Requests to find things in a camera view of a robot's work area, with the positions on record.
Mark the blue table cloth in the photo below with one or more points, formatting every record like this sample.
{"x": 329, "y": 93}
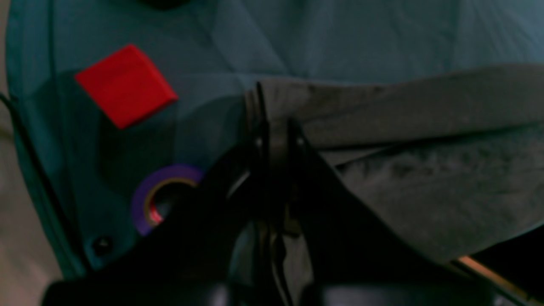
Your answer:
{"x": 81, "y": 170}

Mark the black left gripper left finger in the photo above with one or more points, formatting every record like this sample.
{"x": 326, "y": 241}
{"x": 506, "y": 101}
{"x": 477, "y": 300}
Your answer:
{"x": 185, "y": 261}

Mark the dark grey T-shirt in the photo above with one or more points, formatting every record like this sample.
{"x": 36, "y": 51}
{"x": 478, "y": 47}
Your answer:
{"x": 452, "y": 164}

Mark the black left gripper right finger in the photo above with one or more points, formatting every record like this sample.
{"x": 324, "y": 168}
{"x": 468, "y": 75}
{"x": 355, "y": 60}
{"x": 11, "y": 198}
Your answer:
{"x": 356, "y": 259}

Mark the red cube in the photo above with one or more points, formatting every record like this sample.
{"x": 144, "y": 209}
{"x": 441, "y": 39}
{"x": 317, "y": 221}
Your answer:
{"x": 127, "y": 86}

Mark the purple tape roll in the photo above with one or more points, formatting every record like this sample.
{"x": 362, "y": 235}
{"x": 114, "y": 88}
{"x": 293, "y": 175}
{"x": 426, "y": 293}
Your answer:
{"x": 143, "y": 207}

